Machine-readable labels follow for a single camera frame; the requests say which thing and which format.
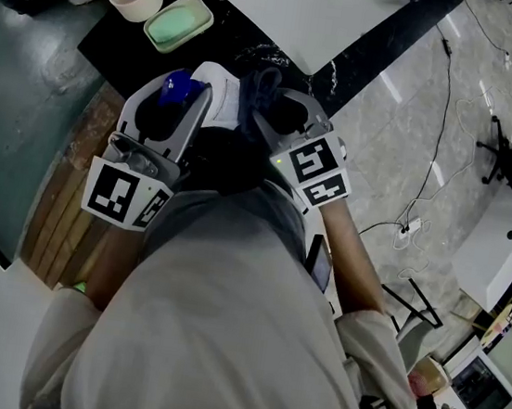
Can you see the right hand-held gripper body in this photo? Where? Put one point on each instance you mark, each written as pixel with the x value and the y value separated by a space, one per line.
pixel 313 159

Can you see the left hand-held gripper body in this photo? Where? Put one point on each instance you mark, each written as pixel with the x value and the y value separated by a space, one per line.
pixel 108 189

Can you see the dark blue cloth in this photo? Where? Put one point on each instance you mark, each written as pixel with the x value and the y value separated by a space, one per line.
pixel 252 101

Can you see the white soap dispenser blue pump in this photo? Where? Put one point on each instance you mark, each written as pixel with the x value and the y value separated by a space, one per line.
pixel 223 96

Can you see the person's right forearm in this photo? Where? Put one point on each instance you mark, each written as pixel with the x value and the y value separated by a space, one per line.
pixel 352 258

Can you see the person's left forearm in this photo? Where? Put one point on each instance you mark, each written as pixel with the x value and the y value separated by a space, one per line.
pixel 110 264

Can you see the green soap dish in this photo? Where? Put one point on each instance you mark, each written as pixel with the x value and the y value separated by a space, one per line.
pixel 176 25

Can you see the wooden cabinet side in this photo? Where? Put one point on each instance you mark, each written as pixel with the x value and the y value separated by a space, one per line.
pixel 64 202

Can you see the black handheld device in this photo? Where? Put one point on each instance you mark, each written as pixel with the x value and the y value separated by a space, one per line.
pixel 320 266

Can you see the white power strip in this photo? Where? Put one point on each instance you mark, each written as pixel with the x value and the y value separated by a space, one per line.
pixel 409 227

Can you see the white square sink basin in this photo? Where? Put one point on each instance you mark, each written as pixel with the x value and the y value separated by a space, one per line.
pixel 317 24

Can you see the person's grey shirt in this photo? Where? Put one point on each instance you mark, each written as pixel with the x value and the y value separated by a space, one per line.
pixel 229 336

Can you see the white desk panel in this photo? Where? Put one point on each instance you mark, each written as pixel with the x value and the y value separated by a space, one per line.
pixel 492 258

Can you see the black metal frame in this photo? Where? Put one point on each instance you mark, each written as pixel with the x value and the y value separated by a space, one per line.
pixel 425 305

